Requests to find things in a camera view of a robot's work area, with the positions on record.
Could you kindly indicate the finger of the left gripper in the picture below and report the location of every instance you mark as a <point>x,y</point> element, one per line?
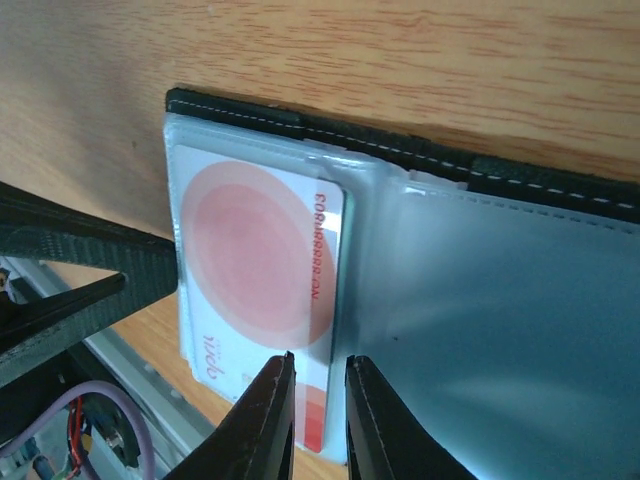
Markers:
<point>123,271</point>

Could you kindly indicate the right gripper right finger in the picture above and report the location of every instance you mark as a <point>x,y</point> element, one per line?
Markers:
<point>384,438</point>

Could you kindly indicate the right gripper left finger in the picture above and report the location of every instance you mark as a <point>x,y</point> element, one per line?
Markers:
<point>256,438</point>

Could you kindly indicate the black card holder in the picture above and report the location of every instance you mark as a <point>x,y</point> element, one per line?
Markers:
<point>499,299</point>

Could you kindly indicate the aluminium rail frame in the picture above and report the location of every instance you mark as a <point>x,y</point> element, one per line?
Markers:
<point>175,426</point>

